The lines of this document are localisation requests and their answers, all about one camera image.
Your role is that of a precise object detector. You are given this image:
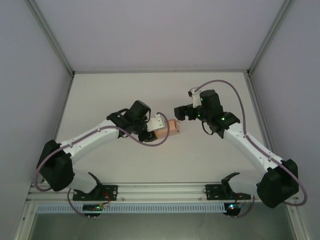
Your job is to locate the pink cardboard box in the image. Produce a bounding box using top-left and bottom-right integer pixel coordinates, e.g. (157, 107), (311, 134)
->
(152, 119), (182, 139)

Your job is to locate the aluminium table edge profile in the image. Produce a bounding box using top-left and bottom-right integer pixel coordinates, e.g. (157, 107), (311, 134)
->
(244, 74), (276, 151)

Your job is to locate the circuit board with green light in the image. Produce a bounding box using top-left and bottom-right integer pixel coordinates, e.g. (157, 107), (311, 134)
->
(82, 203), (104, 213)

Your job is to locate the circuit board with blue light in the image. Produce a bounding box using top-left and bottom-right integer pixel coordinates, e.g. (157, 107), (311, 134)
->
(224, 202), (242, 215)

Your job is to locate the aluminium mounting rail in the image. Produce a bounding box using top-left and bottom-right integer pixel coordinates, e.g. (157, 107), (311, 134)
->
(26, 181), (300, 201)

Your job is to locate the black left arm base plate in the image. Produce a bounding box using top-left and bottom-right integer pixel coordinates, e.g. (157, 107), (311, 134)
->
(72, 184), (119, 202)

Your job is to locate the white slotted cable duct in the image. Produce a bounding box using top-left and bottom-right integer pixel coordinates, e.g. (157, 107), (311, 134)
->
(33, 204), (226, 214)

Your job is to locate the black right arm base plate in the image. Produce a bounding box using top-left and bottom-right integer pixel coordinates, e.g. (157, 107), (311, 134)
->
(204, 183), (251, 201)

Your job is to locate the aluminium frame post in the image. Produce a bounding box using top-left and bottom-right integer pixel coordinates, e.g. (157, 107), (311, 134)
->
(246, 0), (293, 76)
(27, 0), (76, 76)

